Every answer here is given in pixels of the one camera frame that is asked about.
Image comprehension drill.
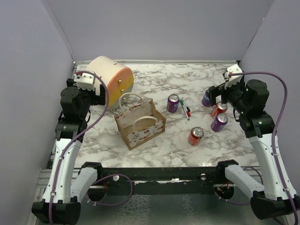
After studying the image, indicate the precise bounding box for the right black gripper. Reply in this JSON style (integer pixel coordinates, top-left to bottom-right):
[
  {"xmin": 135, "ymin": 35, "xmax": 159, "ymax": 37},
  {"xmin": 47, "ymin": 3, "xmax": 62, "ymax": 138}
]
[{"xmin": 207, "ymin": 78, "xmax": 249, "ymax": 113}]

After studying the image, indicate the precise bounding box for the red cola can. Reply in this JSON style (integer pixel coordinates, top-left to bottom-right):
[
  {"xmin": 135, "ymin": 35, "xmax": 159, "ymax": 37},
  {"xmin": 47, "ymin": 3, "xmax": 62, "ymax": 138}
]
[{"xmin": 210, "ymin": 102, "xmax": 228, "ymax": 118}]

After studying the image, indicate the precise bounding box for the purple fanta can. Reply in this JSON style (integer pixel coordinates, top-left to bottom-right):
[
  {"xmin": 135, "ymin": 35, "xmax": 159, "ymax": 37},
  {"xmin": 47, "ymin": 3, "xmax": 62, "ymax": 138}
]
[
  {"xmin": 210, "ymin": 113, "xmax": 228, "ymax": 132},
  {"xmin": 202, "ymin": 90, "xmax": 211, "ymax": 107},
  {"xmin": 167, "ymin": 94, "xmax": 180, "ymax": 113}
]

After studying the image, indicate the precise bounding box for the orange red soda can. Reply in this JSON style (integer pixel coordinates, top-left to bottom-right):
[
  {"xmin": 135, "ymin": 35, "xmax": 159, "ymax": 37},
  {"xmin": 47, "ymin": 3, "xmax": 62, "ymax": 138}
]
[{"xmin": 188, "ymin": 127, "xmax": 204, "ymax": 146}]

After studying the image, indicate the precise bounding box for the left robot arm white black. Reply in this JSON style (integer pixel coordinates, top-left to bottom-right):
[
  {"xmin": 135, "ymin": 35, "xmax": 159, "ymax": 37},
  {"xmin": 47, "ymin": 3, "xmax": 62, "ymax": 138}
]
[{"xmin": 31, "ymin": 77, "xmax": 109, "ymax": 225}]

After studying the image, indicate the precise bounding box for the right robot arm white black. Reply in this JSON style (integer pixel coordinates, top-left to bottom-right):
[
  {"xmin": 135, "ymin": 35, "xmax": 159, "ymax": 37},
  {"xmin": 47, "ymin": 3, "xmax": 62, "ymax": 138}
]
[{"xmin": 207, "ymin": 79, "xmax": 300, "ymax": 220}]

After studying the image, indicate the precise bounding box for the cream cylindrical drawer box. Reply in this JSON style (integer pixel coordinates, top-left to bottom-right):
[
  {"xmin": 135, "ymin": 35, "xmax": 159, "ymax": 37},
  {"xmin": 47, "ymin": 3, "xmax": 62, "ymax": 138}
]
[{"xmin": 86, "ymin": 56, "xmax": 134, "ymax": 110}]

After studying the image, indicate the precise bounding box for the black capped marker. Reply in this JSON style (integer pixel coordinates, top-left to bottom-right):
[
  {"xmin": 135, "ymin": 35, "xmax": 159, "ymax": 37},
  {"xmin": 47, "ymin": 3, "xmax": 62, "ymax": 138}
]
[{"xmin": 181, "ymin": 97, "xmax": 190, "ymax": 112}]

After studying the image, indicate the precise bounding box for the red capped marker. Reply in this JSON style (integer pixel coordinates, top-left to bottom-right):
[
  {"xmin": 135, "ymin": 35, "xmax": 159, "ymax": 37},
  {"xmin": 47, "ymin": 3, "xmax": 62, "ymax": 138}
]
[{"xmin": 182, "ymin": 100, "xmax": 191, "ymax": 117}]

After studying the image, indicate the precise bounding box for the green capped marker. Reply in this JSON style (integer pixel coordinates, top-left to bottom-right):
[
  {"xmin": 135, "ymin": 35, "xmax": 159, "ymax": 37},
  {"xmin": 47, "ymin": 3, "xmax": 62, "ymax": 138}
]
[{"xmin": 180, "ymin": 99, "xmax": 190, "ymax": 120}]

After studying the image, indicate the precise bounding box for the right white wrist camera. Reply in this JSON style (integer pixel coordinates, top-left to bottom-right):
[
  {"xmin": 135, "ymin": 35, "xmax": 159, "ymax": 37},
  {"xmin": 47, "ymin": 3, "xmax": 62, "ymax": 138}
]
[{"xmin": 223, "ymin": 64, "xmax": 242, "ymax": 90}]

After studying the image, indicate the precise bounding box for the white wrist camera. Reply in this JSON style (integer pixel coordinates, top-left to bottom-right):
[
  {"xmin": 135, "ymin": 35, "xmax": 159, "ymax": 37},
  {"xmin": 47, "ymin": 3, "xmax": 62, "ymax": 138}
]
[
  {"xmin": 223, "ymin": 64, "xmax": 242, "ymax": 90},
  {"xmin": 73, "ymin": 73, "xmax": 95, "ymax": 91}
]

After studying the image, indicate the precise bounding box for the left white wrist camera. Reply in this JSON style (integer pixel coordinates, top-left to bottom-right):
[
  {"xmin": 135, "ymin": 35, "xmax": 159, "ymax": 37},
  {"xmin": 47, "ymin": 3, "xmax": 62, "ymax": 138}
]
[{"xmin": 73, "ymin": 73, "xmax": 95, "ymax": 91}]

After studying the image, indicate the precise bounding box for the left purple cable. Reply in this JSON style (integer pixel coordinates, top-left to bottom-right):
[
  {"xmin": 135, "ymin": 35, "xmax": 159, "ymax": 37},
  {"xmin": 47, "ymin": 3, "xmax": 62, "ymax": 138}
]
[{"xmin": 48, "ymin": 70, "xmax": 110, "ymax": 225}]

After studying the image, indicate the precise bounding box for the purple cable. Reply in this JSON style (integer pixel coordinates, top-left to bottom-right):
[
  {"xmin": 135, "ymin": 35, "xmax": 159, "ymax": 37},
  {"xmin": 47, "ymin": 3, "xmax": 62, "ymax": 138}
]
[
  {"xmin": 229, "ymin": 71, "xmax": 300, "ymax": 225},
  {"xmin": 48, "ymin": 70, "xmax": 110, "ymax": 225}
]

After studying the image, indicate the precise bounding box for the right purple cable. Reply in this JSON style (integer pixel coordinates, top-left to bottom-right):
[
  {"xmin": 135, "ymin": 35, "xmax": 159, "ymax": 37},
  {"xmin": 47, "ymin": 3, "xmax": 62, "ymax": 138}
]
[{"xmin": 229, "ymin": 71, "xmax": 300, "ymax": 225}]

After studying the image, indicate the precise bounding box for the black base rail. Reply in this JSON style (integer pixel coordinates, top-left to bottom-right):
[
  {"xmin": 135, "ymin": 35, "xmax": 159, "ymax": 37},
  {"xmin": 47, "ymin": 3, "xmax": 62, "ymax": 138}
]
[{"xmin": 81, "ymin": 161, "xmax": 237, "ymax": 195}]

